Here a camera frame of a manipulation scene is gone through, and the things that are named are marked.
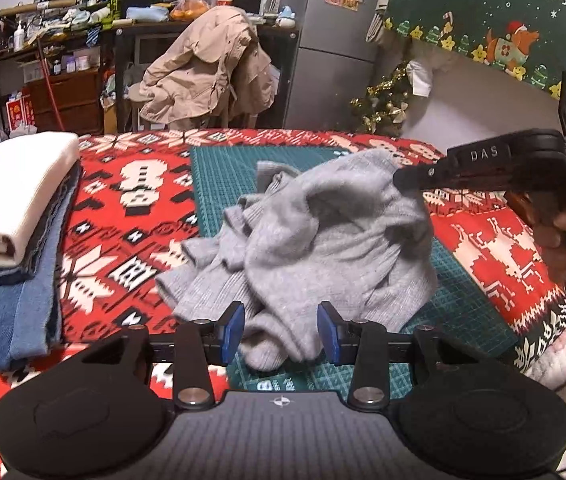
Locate green cutting mat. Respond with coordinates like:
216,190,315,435
177,148,515,389

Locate beige jacket on chair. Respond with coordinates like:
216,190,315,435
127,5,280,129

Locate small decorated christmas tree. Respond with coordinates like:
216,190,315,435
350,62,413,136

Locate green christmas wall tapestry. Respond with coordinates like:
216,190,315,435
386,0,566,98

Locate folded blue jeans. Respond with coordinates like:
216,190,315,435
0,164,82,372

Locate brown wooden drawer cabinet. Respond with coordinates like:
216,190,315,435
26,70,103,134

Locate person's right hand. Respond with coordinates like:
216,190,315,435
505,192,566,285

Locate red christmas pattern blanket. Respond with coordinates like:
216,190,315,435
0,128,566,480

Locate grey knit shirt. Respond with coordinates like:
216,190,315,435
156,148,437,372

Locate grey refrigerator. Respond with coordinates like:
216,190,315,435
281,0,377,130

